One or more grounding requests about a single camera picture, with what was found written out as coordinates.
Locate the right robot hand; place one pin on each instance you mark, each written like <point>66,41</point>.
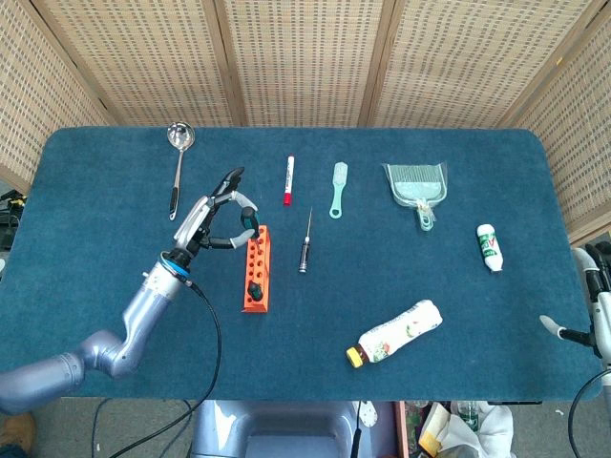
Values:
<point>602,310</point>

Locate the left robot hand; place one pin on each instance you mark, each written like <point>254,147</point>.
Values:
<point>193,229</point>

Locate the thick-shaft green black screwdriver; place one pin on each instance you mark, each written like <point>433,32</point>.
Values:
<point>248,219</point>

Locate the thin-shaft green black screwdriver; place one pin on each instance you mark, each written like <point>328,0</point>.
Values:
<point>255,289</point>

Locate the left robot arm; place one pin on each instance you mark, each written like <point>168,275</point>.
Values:
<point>143,305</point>

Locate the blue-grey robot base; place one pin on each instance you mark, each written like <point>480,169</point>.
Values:
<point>286,429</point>

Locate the orange tool rack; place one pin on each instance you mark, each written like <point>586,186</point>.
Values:
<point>257,269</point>

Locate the white marker red cap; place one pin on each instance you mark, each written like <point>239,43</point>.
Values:
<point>288,179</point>

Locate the black silver precision screwdriver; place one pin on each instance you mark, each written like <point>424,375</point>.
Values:
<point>304,255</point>

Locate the small white green bottle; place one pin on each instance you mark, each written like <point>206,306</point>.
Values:
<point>489,248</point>

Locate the mint green brush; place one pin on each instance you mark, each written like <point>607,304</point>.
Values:
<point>339,183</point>

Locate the blue table mat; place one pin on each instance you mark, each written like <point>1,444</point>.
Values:
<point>334,296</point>

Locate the white plastic bag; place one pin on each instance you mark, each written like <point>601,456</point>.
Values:
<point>491,429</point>

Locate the tea bottle yellow cap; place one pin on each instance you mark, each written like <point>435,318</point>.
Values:
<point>406,329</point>

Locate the wicker folding screen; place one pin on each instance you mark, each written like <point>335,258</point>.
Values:
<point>305,57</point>

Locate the mint dustpan in plastic bag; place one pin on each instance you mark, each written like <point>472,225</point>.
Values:
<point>415,188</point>

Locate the red wooden box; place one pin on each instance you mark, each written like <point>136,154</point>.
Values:
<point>400,429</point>

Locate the white perforated plate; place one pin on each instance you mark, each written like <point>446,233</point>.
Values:
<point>368,414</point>

